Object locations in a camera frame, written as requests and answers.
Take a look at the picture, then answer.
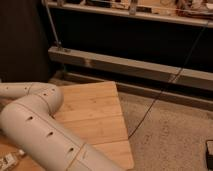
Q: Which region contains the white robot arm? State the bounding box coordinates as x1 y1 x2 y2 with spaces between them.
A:
0 82 124 171

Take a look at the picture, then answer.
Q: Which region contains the metal shelf rack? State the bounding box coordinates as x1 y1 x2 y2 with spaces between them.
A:
42 0 213 111

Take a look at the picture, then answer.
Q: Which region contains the black box on floor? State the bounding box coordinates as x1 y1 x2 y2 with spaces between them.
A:
205 140 213 171

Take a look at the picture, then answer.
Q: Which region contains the clear plastic package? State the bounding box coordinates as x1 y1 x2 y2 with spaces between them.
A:
0 153 18 171

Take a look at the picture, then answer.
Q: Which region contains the black cable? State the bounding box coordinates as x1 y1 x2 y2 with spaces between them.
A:
127 20 211 139

